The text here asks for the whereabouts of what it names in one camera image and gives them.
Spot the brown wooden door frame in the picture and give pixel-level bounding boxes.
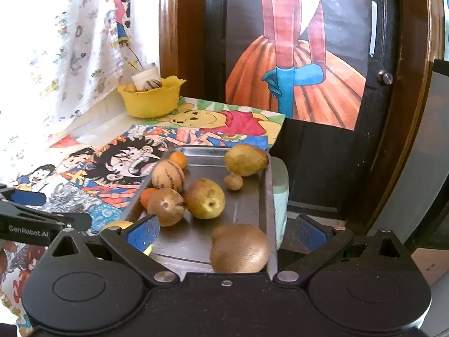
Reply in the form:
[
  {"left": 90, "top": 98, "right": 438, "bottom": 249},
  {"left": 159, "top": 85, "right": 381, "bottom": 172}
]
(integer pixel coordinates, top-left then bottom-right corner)
[{"left": 159, "top": 0, "right": 443, "bottom": 250}]

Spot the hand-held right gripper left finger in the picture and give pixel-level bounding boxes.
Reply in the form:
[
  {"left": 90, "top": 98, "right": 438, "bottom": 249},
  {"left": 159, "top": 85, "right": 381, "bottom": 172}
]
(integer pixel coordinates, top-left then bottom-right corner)
[{"left": 52, "top": 215, "right": 178, "bottom": 286}]

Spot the white-haired warrior drawing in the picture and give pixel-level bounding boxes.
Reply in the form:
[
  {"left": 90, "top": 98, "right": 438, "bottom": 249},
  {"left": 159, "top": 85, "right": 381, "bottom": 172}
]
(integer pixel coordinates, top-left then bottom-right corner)
[{"left": 0, "top": 183, "right": 141, "bottom": 327}]

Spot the white printed blanket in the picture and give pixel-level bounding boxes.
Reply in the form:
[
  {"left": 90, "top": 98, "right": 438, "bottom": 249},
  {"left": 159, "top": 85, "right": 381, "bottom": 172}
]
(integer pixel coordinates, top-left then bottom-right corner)
[{"left": 0, "top": 0, "right": 160, "bottom": 155}]

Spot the wall poster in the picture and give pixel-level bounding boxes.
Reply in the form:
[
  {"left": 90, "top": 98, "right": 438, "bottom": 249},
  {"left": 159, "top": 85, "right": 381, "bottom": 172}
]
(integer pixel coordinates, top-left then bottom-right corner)
[{"left": 224, "top": 0, "right": 372, "bottom": 130}]

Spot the brown kiwi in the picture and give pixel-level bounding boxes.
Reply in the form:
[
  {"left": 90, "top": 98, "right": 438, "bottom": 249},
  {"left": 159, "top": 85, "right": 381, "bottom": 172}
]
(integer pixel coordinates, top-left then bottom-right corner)
[{"left": 209, "top": 224, "right": 271, "bottom": 274}]

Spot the small brown fruit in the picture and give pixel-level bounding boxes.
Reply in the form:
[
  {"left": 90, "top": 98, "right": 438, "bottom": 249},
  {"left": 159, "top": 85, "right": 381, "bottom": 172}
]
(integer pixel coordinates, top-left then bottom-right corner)
[{"left": 224, "top": 173, "right": 244, "bottom": 191}]

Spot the dark wooden door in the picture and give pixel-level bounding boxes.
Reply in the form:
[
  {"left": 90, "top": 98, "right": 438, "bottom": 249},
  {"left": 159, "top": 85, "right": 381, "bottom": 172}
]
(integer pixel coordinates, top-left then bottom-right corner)
[{"left": 205, "top": 0, "right": 404, "bottom": 253}]

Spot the pale green box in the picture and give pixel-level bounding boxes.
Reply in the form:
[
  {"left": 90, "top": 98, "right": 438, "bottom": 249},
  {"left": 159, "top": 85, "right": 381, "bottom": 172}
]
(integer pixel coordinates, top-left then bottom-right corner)
[{"left": 272, "top": 157, "right": 290, "bottom": 250}]

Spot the green pear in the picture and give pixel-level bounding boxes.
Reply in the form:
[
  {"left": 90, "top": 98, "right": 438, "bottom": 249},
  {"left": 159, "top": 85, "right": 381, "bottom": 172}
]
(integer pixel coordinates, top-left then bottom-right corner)
[{"left": 184, "top": 178, "right": 226, "bottom": 220}]

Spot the yellow plastic bowl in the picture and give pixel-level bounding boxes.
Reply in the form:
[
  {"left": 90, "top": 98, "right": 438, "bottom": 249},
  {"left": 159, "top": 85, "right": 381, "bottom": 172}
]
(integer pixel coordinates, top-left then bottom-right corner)
[{"left": 116, "top": 75, "right": 187, "bottom": 119}]

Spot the small orange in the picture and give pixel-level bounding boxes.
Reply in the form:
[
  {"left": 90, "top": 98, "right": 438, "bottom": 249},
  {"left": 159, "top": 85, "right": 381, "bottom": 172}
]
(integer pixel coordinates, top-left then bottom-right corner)
[
  {"left": 170, "top": 150, "right": 188, "bottom": 170},
  {"left": 140, "top": 187, "right": 159, "bottom": 208}
]

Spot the small brown-yellow apple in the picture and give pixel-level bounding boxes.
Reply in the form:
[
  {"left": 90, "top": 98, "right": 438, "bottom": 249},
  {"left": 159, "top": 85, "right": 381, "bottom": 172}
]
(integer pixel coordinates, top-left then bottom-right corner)
[{"left": 146, "top": 188, "right": 187, "bottom": 227}]

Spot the yellow lemon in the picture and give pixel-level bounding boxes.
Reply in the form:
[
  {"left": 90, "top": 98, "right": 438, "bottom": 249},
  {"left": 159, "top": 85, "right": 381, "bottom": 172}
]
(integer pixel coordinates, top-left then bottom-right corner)
[{"left": 104, "top": 220, "right": 155, "bottom": 258}]

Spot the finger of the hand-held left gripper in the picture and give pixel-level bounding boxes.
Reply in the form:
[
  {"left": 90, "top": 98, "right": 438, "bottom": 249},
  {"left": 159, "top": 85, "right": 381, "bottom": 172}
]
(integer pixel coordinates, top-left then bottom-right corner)
[
  {"left": 0, "top": 202, "right": 92, "bottom": 233},
  {"left": 0, "top": 184, "right": 48, "bottom": 207}
]

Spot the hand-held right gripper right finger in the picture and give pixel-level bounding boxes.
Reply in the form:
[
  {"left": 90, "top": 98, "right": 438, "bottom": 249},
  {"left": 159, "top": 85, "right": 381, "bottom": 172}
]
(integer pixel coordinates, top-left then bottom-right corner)
[{"left": 274, "top": 215, "right": 404, "bottom": 285}]

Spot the brown pear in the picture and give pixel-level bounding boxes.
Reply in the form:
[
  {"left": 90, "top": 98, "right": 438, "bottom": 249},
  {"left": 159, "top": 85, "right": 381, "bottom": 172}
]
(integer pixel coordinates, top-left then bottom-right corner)
[{"left": 224, "top": 143, "right": 271, "bottom": 177}]

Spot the metal tray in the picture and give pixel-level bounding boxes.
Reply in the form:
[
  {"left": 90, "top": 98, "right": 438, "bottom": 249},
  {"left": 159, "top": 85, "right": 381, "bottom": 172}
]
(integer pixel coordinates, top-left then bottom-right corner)
[{"left": 117, "top": 145, "right": 279, "bottom": 277}]

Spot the white cup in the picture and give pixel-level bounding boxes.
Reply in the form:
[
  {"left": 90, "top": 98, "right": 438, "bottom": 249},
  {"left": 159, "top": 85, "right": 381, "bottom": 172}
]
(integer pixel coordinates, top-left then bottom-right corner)
[{"left": 131, "top": 63, "right": 162, "bottom": 92}]

